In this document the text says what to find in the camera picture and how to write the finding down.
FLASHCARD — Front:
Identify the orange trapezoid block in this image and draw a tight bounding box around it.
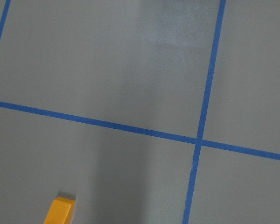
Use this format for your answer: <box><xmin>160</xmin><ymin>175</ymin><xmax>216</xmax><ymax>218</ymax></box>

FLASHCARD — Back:
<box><xmin>44</xmin><ymin>196</ymin><xmax>76</xmax><ymax>224</ymax></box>

